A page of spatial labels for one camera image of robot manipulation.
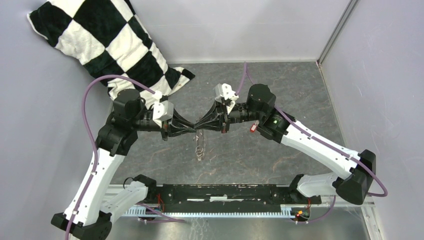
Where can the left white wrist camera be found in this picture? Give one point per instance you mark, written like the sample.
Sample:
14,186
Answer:
162,112

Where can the black white checkered pillow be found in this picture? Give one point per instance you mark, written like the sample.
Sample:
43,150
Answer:
108,39

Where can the aluminium frame rail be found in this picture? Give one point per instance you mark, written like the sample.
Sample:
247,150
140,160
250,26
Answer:
333,219

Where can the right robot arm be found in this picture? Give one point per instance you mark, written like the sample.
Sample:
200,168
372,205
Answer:
352,172

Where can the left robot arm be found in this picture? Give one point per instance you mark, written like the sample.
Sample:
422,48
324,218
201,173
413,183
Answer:
89,216

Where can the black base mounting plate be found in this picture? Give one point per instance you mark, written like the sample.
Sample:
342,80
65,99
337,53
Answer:
225,198

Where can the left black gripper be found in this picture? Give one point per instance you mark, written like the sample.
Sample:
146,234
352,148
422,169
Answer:
174,128

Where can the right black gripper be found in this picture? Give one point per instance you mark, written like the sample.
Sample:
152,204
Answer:
218,109

